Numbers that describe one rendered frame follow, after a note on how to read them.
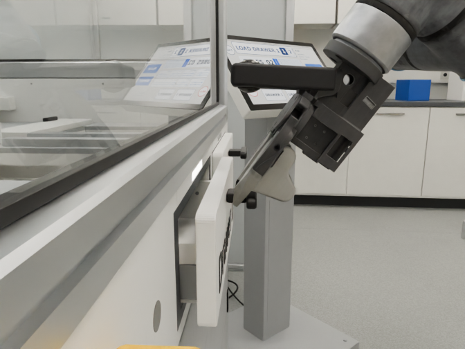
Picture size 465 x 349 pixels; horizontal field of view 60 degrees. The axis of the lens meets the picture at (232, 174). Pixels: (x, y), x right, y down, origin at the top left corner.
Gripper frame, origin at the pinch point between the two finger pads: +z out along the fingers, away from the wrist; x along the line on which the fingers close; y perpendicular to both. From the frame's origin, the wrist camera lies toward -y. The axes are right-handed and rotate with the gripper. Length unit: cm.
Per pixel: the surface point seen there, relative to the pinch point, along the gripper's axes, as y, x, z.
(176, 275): -1.4, -14.2, 6.3
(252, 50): -13, 96, -20
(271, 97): 1, 84, -11
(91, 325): -5.2, -32.1, 0.8
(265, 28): -17, 165, -36
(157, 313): -1.8, -21.5, 5.6
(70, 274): -7.1, -32.9, -1.2
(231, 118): -5, 166, 10
